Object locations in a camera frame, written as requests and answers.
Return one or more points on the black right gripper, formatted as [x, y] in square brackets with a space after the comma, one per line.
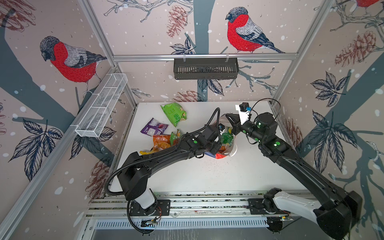
[237, 126]

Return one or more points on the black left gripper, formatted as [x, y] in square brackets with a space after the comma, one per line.
[215, 150]

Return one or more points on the red paper gift bag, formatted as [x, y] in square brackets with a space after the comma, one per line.
[223, 152]

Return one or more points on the bright green chips bag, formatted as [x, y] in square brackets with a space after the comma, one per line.
[175, 113]

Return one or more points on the orange snack packet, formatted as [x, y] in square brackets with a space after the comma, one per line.
[161, 142]

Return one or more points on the purple snack packet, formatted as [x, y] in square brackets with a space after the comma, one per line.
[154, 128]

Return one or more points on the yellow snack packet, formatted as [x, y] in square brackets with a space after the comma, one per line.
[146, 153]

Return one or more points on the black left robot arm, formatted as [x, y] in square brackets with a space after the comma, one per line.
[137, 169]

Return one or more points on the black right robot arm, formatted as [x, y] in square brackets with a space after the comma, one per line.
[335, 211]

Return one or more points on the dark green snack packet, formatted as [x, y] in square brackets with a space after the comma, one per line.
[227, 140]

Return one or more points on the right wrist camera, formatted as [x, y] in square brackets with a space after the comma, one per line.
[244, 112]

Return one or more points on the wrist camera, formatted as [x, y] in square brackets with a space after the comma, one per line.
[244, 112]
[221, 128]

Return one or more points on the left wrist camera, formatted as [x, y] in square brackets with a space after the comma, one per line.
[221, 128]

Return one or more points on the black hanging wall basket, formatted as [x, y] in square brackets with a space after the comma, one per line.
[206, 69]

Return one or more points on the aluminium mounting rail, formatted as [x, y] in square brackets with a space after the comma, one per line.
[187, 205]

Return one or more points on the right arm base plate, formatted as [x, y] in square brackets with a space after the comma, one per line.
[266, 204]

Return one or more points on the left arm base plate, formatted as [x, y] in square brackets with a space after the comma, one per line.
[158, 208]

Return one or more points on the white wire mesh shelf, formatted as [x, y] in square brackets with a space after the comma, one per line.
[98, 113]

